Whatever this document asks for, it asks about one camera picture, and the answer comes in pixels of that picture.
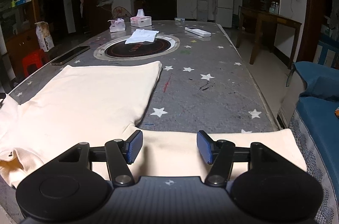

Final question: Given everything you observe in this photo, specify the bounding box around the round induction cooktop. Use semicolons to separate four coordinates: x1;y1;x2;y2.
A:
94;34;181;61

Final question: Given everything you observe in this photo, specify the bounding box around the white folded cloth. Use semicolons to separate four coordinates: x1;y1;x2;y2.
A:
125;29;159;44

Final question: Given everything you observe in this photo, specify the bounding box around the pink tissue box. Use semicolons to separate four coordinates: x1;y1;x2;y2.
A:
130;9;152;28

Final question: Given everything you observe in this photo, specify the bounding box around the small electric fan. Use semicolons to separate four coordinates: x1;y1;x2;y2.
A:
112;6;132;22

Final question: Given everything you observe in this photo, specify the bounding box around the black smartphone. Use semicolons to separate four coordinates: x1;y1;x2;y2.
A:
51;46;90;66

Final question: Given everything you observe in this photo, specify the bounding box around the small clear dish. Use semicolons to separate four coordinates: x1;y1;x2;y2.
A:
175;18;185;23

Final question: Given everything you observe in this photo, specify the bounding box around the red plastic stool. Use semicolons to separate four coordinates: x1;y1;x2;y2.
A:
22;49;49;78

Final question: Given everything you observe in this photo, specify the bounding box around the water dispenser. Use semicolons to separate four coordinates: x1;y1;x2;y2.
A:
196;0;208;22

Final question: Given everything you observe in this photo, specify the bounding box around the white paper bag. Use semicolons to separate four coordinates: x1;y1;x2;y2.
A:
35;22;54;52

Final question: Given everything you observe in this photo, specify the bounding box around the white remote control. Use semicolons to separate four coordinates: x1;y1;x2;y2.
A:
185;27;211;38

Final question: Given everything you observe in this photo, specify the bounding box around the brown wooden side table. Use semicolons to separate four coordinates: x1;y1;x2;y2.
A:
236;6;302;69

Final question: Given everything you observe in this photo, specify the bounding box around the blue sofa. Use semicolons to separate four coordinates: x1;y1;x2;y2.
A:
277;62;338;223

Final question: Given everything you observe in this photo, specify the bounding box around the cream white garment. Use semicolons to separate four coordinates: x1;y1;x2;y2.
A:
1;61;307;187

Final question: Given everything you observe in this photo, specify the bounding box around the white refrigerator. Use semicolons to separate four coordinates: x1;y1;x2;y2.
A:
215;0;234;28

